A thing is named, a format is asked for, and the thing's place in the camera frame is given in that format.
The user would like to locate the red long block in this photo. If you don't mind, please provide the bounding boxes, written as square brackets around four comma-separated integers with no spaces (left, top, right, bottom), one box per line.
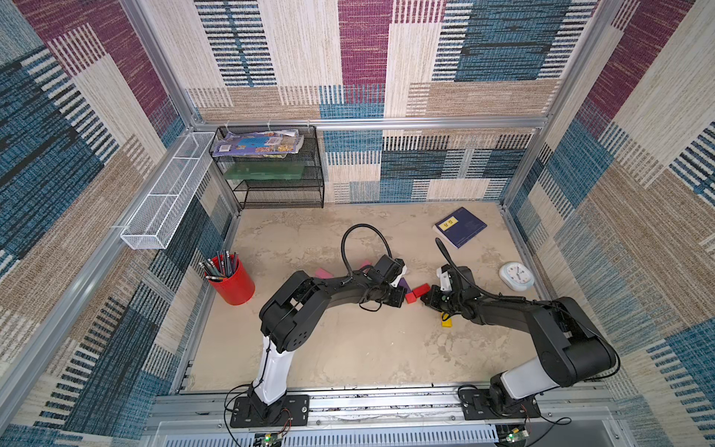
[411,284,432,299]

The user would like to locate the purple block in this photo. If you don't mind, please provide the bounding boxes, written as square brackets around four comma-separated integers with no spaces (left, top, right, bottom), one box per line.
[398,279,411,294]

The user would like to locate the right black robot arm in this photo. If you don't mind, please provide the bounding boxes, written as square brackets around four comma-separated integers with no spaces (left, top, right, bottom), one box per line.
[421,286,618,413]

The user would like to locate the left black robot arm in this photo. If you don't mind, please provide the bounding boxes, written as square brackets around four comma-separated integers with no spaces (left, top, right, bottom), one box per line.
[249,266,407,413]

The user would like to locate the white round clock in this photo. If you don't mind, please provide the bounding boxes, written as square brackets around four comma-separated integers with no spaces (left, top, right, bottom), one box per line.
[499,262,536,292]

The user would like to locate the dark blue notebook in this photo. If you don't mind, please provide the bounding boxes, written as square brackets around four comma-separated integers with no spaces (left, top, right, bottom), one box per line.
[433,207,487,249]

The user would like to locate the red pen cup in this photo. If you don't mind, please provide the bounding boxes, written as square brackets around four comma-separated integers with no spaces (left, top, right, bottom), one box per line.
[205,253,256,305]

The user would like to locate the green tray in rack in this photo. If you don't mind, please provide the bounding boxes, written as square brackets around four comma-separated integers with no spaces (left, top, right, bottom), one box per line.
[223,161,305,181]

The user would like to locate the colourful magazine on rack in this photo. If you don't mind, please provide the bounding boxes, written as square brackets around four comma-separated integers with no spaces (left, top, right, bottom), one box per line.
[210,130,305,158]

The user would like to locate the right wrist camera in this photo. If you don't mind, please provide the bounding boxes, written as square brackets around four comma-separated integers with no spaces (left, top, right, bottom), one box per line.
[437,264,474,295]

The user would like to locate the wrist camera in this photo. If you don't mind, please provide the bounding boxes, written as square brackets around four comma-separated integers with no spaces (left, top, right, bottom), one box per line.
[437,264,474,295]
[367,255,407,288]

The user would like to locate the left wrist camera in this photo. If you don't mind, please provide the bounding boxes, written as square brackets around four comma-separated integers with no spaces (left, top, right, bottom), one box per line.
[367,255,407,288]

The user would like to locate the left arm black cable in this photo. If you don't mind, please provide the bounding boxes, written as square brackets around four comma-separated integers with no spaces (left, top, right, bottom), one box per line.
[340,222,393,280]

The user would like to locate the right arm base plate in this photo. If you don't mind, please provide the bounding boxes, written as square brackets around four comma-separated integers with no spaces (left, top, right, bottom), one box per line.
[457,385,541,420]

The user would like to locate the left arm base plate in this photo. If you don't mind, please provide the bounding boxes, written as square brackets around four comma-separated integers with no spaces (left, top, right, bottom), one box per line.
[229,394,310,428]

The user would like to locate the black wire shelf rack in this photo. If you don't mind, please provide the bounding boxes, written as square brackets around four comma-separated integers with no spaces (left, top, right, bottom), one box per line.
[209,126,325,210]

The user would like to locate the white wire wall basket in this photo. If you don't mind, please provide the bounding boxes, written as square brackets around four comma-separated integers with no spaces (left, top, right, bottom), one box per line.
[121,132,212,251]

